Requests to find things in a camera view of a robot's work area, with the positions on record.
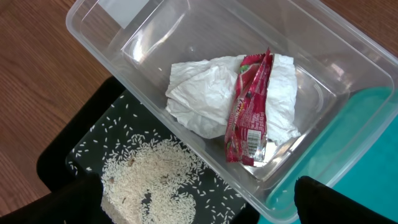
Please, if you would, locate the white tissue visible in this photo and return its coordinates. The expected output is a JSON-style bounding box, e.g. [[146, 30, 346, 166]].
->
[[165, 54, 300, 146]]

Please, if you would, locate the teal serving tray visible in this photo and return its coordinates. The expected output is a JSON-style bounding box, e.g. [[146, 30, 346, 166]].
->
[[265, 87, 397, 223]]

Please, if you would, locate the black food waste tray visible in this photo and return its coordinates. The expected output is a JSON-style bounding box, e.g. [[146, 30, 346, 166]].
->
[[37, 78, 259, 223]]

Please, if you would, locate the white cooked rice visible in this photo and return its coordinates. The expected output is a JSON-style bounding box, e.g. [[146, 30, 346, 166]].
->
[[68, 95, 246, 224]]

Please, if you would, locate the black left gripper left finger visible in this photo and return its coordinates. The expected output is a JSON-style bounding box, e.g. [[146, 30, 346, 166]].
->
[[1, 174, 110, 224]]

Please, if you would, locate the red snack wrapper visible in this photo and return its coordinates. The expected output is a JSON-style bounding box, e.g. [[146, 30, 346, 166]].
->
[[224, 49, 274, 166]]

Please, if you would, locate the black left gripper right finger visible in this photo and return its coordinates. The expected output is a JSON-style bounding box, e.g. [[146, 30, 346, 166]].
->
[[294, 176, 397, 224]]

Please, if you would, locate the clear plastic waste bin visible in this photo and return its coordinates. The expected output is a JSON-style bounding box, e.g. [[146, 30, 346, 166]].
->
[[66, 0, 397, 223]]

